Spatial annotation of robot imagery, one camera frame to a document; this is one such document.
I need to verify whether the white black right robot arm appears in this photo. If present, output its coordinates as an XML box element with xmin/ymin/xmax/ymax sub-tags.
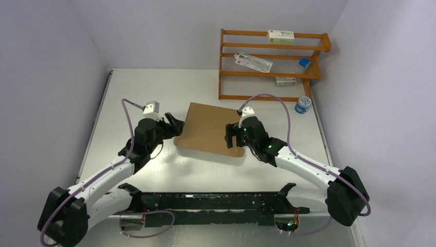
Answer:
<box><xmin>225</xmin><ymin>116</ymin><xmax>370</xmax><ymax>226</ymax></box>

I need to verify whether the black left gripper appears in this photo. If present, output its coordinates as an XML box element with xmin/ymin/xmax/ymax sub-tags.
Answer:
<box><xmin>147</xmin><ymin>112</ymin><xmax>184</xmax><ymax>152</ymax></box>

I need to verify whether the small blue block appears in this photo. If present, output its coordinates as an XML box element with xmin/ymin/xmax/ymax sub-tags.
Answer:
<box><xmin>299</xmin><ymin>58</ymin><xmax>312</xmax><ymax>69</ymax></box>

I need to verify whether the green white box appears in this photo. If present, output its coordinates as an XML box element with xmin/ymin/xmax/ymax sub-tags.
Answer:
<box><xmin>266</xmin><ymin>30</ymin><xmax>295</xmax><ymax>45</ymax></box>

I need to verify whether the brown cardboard box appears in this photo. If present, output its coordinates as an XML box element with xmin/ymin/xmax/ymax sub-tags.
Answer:
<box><xmin>173</xmin><ymin>102</ymin><xmax>245</xmax><ymax>157</ymax></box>

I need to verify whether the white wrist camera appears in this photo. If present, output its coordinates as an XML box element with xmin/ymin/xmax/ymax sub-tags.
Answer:
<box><xmin>239</xmin><ymin>105</ymin><xmax>255</xmax><ymax>128</ymax></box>
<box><xmin>142</xmin><ymin>101</ymin><xmax>161</xmax><ymax>121</ymax></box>

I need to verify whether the orange wooden shelf rack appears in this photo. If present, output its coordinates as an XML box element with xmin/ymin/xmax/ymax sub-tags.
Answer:
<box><xmin>217</xmin><ymin>29</ymin><xmax>332</xmax><ymax>102</ymax></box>

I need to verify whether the blue white round jar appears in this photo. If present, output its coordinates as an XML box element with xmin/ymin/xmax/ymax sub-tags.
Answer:
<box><xmin>294</xmin><ymin>96</ymin><xmax>312</xmax><ymax>114</ymax></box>

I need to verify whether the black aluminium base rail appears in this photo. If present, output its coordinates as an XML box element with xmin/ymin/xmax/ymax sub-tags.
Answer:
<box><xmin>56</xmin><ymin>190</ymin><xmax>357</xmax><ymax>227</ymax></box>

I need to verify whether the small grey-white box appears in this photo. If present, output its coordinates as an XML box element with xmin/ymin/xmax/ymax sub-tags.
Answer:
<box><xmin>275</xmin><ymin>77</ymin><xmax>298</xmax><ymax>86</ymax></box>

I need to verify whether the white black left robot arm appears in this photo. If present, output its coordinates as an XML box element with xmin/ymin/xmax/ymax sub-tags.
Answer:
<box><xmin>37</xmin><ymin>113</ymin><xmax>185</xmax><ymax>246</ymax></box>

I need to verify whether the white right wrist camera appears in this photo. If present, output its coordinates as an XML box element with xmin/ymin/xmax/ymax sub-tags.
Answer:
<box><xmin>239</xmin><ymin>105</ymin><xmax>255</xmax><ymax>128</ymax></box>

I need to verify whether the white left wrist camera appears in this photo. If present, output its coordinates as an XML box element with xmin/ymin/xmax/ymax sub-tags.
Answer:
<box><xmin>142</xmin><ymin>101</ymin><xmax>161</xmax><ymax>121</ymax></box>

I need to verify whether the flat white packet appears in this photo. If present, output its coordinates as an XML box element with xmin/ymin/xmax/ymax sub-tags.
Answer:
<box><xmin>234</xmin><ymin>52</ymin><xmax>273</xmax><ymax>73</ymax></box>

